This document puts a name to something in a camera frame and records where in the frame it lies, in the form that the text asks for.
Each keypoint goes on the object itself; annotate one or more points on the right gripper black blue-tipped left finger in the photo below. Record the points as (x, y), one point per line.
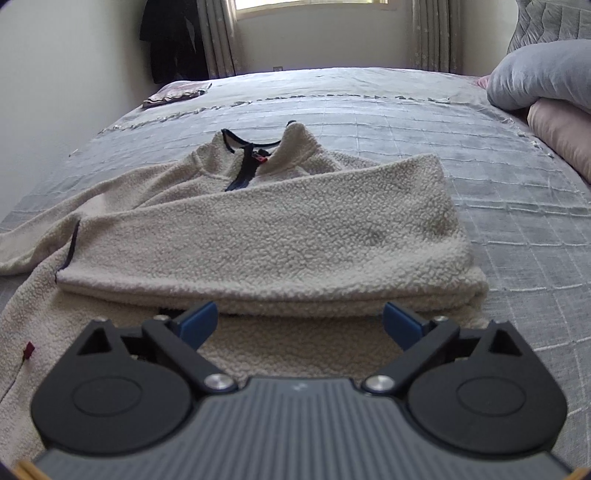
(117, 391)

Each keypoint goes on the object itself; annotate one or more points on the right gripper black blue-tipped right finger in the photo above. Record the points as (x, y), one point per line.
(478, 391)

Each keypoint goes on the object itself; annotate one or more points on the cream fleece jacket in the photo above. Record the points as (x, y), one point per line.
(300, 258)

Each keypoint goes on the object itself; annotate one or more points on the pink pillow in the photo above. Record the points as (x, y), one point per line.
(565, 128)

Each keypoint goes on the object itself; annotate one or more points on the small folded pink cloth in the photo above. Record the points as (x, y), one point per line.
(176, 91)

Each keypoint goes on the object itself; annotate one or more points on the grey folded duvet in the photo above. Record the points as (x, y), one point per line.
(557, 70)

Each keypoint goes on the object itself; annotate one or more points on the right beige curtain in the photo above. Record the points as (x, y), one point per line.
(437, 35)

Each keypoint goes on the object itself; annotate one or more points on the beige curtain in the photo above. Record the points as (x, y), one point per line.
(219, 33)
(437, 35)

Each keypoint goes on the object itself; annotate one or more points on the dark hanging coat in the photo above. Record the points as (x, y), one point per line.
(172, 31)

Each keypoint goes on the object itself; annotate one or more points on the grey quilted headboard cushion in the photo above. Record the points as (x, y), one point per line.
(541, 21)

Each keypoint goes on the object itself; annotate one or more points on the left beige curtain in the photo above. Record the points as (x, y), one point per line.
(219, 33)

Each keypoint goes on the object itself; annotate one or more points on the bright window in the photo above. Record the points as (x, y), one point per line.
(249, 8)

